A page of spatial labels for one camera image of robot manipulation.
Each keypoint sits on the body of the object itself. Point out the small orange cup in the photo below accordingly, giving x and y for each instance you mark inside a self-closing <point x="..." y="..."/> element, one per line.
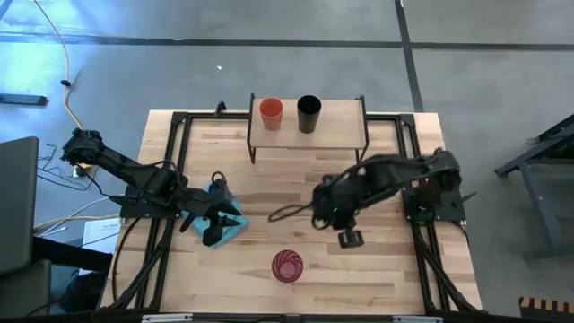
<point x="271" y="112"/>

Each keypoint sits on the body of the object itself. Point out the black flat bar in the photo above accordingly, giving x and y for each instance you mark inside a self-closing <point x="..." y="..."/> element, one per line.
<point x="22" y="100"/>

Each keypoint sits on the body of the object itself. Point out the striped black and tan object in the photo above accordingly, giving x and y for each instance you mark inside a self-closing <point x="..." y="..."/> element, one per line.
<point x="547" y="307"/>

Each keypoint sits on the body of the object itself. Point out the wooden shelf with black legs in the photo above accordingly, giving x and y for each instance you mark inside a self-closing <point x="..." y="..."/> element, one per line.
<point x="341" y="130"/>

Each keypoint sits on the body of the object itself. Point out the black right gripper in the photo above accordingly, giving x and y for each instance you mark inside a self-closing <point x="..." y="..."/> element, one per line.
<point x="334" y="202"/>

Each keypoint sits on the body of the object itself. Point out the white paper sheet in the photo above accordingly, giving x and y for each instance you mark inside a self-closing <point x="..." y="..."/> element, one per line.
<point x="103" y="235"/>

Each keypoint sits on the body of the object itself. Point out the large pink faceted cup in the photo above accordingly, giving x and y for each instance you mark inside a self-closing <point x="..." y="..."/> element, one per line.
<point x="287" y="267"/>

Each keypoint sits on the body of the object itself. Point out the silver metal bracket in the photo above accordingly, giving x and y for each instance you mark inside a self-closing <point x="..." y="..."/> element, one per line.
<point x="167" y="318"/>
<point x="417" y="319"/>

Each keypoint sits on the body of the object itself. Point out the black clamp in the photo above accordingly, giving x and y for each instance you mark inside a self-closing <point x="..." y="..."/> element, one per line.
<point x="220" y="109"/>

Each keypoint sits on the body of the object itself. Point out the black metal cart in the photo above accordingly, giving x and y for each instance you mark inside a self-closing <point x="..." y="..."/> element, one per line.
<point x="542" y="179"/>

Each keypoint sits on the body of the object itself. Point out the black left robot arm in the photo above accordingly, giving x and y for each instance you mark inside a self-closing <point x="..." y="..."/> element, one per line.
<point x="134" y="172"/>

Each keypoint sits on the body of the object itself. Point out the black aluminium table frame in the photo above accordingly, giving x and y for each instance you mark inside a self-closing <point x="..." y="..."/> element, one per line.
<point x="184" y="134"/>

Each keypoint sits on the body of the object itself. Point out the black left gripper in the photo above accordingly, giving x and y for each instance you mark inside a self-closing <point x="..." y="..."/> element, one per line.
<point x="202" y="202"/>

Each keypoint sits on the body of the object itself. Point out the black bag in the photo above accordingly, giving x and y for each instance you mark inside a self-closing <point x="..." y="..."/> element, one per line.
<point x="83" y="291"/>

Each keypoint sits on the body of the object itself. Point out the medium black cup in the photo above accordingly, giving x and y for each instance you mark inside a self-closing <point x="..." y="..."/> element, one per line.
<point x="309" y="114"/>

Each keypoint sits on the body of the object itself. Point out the blue cloth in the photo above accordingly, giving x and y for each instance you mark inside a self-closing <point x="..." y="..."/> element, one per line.
<point x="232" y="234"/>

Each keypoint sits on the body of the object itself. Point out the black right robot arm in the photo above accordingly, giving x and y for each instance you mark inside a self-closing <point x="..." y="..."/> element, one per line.
<point x="394" y="175"/>

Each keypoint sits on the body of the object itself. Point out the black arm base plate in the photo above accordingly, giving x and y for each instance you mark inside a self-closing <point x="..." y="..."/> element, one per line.
<point x="134" y="212"/>
<point x="448" y="211"/>

